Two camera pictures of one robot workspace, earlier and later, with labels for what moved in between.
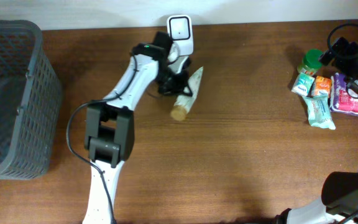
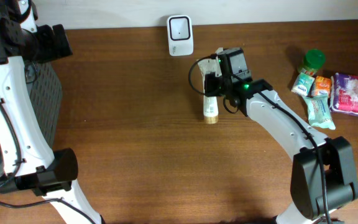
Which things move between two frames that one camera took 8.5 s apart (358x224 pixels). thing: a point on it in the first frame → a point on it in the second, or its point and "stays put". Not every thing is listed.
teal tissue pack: (302, 84) stays put
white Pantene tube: (183, 103) → (209, 66)
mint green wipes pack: (319, 115) stays put
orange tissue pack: (322, 83) stays put
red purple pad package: (341, 101) stays put
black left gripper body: (180, 79) → (45, 50)
